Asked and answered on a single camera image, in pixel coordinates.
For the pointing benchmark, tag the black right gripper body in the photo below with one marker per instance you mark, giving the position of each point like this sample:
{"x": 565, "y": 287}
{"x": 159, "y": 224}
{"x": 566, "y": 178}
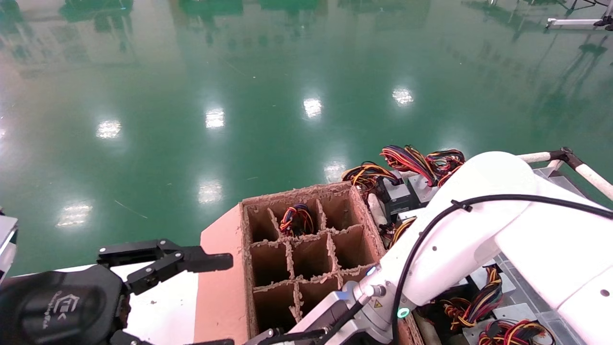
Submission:
{"x": 273, "y": 336}

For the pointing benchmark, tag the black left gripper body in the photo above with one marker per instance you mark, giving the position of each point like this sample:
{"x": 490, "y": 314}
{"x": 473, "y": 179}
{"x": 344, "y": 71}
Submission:
{"x": 57, "y": 306}

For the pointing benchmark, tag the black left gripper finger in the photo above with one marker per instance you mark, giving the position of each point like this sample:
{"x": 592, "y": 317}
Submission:
{"x": 167, "y": 261}
{"x": 129, "y": 340}

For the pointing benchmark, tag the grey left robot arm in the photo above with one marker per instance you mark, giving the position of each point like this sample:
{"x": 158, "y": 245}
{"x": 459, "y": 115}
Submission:
{"x": 7, "y": 244}

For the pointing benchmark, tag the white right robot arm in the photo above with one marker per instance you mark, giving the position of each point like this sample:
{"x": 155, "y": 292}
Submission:
{"x": 479, "y": 230}

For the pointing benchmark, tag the brown cardboard divider box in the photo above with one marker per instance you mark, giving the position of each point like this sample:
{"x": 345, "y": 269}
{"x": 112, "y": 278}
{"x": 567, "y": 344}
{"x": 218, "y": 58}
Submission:
{"x": 220, "y": 287}

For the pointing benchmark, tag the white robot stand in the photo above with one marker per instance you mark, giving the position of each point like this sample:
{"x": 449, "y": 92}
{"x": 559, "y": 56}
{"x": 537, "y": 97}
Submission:
{"x": 574, "y": 22}

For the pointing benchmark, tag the white pipe rack frame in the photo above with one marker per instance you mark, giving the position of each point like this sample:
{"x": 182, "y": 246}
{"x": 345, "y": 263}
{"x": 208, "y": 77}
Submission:
{"x": 531, "y": 156}

